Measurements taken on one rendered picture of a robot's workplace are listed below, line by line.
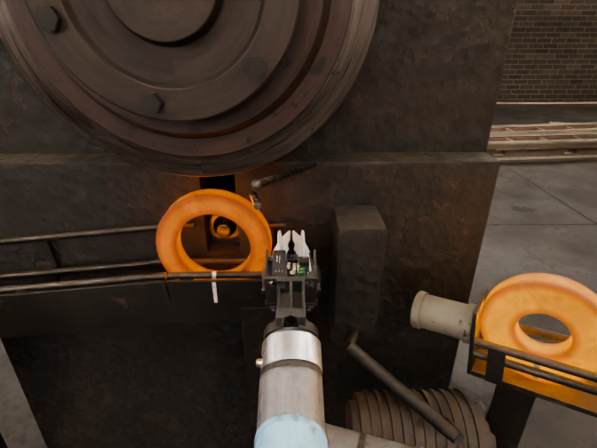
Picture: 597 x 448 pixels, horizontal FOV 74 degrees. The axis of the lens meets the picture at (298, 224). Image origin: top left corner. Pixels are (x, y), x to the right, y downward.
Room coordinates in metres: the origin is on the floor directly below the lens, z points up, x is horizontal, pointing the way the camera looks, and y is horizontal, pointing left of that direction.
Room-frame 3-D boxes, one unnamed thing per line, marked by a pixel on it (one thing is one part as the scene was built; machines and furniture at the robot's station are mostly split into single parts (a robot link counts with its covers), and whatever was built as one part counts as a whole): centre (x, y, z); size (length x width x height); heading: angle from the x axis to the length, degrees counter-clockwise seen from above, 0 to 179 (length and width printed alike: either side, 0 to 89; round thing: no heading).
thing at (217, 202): (0.57, 0.14, 0.75); 0.18 x 0.03 x 0.18; 90
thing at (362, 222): (0.59, -0.10, 0.68); 0.11 x 0.08 x 0.24; 1
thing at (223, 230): (0.73, 0.14, 0.74); 0.17 x 0.04 x 0.04; 1
